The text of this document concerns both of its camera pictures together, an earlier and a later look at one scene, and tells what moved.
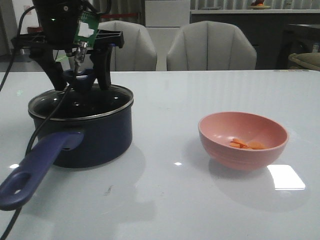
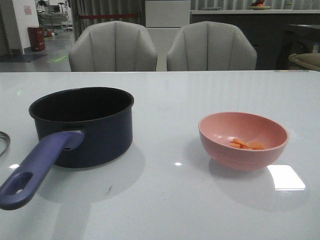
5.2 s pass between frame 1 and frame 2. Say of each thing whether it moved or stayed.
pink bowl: stayed
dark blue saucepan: stayed
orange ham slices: stayed
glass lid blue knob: moved
